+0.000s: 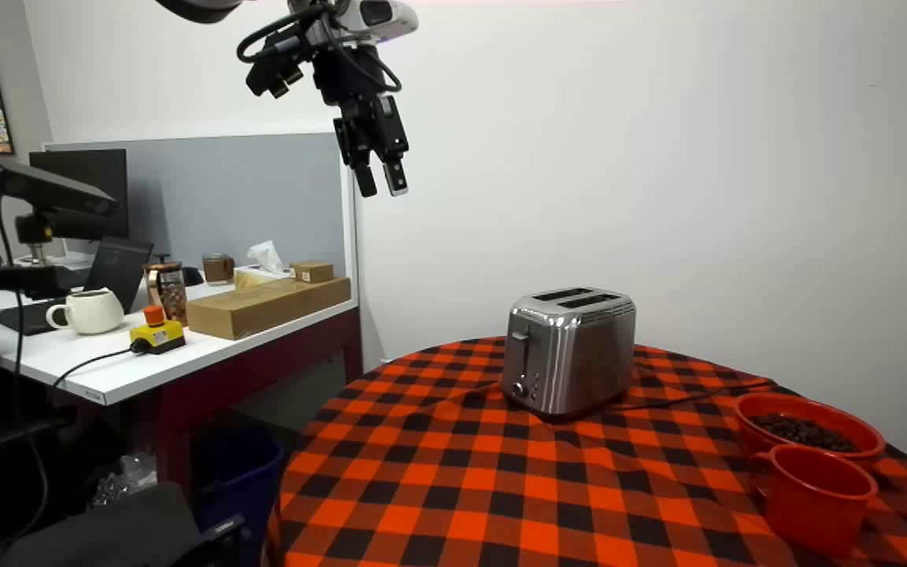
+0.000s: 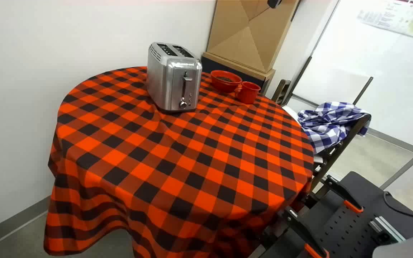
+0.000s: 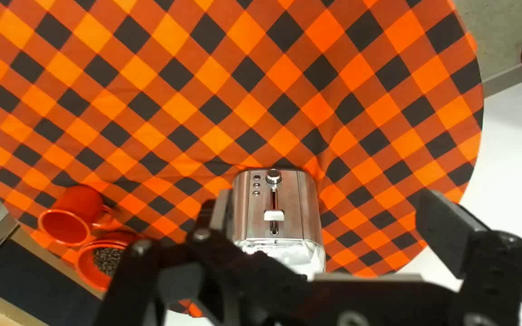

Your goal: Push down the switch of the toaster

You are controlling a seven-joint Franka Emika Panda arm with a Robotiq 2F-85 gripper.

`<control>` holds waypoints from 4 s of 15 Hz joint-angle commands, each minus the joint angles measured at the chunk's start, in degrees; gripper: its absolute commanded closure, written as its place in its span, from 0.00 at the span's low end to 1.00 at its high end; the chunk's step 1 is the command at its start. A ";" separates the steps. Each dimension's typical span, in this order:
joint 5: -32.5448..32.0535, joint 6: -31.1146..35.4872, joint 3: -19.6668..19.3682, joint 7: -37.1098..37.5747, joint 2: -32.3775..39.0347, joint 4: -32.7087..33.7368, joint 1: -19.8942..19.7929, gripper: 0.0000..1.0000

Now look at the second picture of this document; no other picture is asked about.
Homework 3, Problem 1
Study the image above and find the silver two-slot toaster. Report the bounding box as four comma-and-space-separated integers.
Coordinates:
146, 42, 204, 114

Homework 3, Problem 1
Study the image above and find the red bowl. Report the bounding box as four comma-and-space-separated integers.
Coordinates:
209, 69, 242, 98

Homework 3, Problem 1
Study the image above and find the red black checkered tablecloth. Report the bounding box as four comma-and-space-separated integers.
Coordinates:
41, 65, 317, 258

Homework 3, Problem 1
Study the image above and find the red mug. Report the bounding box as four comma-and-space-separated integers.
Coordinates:
235, 81, 262, 107

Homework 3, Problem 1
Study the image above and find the tall cardboard box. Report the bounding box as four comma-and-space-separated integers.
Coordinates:
204, 0, 300, 81

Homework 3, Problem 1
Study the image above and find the blue white checkered cloth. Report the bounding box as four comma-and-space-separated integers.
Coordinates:
297, 99, 371, 155

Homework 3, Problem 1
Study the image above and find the black metal cart frame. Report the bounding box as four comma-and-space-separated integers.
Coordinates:
258, 112, 373, 258

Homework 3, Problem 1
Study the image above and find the orange clamp handle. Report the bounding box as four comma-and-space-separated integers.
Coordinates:
302, 243, 331, 258
343, 200, 366, 217

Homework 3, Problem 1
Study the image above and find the black cable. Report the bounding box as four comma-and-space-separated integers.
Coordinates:
381, 191, 413, 223

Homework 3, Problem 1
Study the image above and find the white wall poster with chart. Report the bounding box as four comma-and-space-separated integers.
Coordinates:
356, 0, 413, 45

